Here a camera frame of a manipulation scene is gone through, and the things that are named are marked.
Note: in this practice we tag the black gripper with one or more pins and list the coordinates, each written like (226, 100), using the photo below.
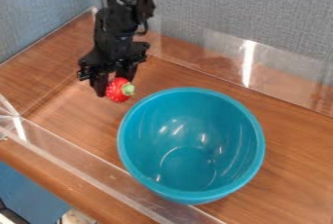
(113, 55)

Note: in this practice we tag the red toy strawberry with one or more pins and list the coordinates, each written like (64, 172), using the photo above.
(119, 90)

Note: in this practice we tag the blue plastic bowl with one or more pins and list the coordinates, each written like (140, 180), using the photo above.
(191, 144)

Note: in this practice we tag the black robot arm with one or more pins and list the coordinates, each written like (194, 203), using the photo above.
(124, 17)

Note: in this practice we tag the clear acrylic back barrier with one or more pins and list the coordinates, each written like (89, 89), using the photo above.
(294, 78)

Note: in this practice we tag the clear acrylic barrier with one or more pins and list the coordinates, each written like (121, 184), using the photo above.
(294, 78)
(88, 182)

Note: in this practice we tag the clear acrylic front barrier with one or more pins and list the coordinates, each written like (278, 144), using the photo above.
(88, 182)

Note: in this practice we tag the clear acrylic corner bracket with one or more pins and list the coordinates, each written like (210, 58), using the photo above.
(93, 14)

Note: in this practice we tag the clear acrylic left bracket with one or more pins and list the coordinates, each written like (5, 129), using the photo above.
(10, 120)

